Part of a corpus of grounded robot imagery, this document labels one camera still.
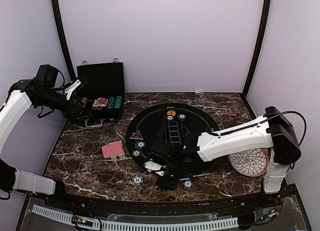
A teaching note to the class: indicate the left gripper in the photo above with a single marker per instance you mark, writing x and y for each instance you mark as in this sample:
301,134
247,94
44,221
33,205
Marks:
72,117

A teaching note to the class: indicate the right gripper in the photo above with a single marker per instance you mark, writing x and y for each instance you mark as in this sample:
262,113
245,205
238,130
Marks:
168,184

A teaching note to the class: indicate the green-blue 50 chip stack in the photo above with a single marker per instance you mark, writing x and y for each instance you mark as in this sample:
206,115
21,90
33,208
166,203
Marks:
187,184

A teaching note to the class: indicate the blue chip stack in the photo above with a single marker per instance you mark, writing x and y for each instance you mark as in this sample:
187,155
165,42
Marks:
138,182

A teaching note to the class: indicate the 100 chips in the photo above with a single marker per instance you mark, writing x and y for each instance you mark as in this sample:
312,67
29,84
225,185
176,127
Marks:
170,117
136,153

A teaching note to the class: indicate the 50 chips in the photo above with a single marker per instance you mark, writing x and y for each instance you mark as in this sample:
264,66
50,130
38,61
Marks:
140,144
182,117

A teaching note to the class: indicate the red triangular all-in marker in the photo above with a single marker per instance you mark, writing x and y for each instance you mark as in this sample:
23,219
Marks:
137,136

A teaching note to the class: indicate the orange big blind button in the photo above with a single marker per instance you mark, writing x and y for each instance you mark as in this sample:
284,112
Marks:
171,113

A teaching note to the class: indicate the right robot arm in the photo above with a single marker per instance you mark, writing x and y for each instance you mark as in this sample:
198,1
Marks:
269,131

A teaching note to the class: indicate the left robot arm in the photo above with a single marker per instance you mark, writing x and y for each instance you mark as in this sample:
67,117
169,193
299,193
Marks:
39,91

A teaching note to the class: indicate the card deck in case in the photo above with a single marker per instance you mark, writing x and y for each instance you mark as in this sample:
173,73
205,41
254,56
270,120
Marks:
100,103

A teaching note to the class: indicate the black poker chip case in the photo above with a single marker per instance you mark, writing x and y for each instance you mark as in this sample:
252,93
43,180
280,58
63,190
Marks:
105,80

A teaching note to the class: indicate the green chip row left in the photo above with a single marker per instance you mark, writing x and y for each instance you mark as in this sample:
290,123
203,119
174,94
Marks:
111,102

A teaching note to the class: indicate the green chip row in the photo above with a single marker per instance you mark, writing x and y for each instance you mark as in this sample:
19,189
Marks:
118,102
111,102

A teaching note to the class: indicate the green chip row right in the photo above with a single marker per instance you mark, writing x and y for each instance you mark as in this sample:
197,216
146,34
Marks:
118,102

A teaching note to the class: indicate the round black poker mat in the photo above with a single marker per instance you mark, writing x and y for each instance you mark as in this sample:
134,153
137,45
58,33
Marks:
183,135

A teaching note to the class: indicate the red card deck in box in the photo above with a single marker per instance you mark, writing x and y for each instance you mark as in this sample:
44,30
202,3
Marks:
113,150

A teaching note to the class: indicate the floral patterned plate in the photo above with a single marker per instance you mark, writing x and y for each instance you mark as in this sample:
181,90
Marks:
250,163

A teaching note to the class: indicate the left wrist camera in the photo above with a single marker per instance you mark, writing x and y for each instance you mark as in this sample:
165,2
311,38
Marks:
78,83

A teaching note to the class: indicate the white cable duct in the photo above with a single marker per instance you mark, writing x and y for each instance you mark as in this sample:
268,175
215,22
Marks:
121,222

